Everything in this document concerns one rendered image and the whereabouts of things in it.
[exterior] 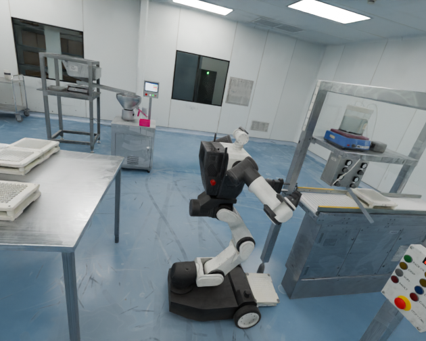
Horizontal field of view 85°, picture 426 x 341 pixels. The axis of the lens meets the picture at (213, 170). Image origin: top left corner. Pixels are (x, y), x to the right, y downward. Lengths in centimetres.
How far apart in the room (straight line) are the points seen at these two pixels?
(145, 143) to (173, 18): 356
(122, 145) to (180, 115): 306
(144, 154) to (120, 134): 46
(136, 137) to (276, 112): 470
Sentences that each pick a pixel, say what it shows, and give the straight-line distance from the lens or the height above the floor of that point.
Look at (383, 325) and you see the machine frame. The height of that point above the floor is 79.
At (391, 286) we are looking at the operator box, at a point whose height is 101.
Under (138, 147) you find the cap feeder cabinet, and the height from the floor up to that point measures 43.
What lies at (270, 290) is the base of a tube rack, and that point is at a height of 10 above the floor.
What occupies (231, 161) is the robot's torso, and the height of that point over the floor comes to 125.
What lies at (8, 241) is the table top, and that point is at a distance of 133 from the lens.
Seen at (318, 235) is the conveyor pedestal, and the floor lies 70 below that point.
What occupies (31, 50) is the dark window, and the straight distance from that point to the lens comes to 689.
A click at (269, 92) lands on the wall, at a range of 715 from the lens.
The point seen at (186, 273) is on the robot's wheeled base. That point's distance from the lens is 185.
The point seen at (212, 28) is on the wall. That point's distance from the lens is 660.
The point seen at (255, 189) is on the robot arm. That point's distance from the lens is 118.
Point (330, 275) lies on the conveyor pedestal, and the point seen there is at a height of 28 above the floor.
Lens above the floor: 168
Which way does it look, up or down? 22 degrees down
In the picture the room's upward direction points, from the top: 11 degrees clockwise
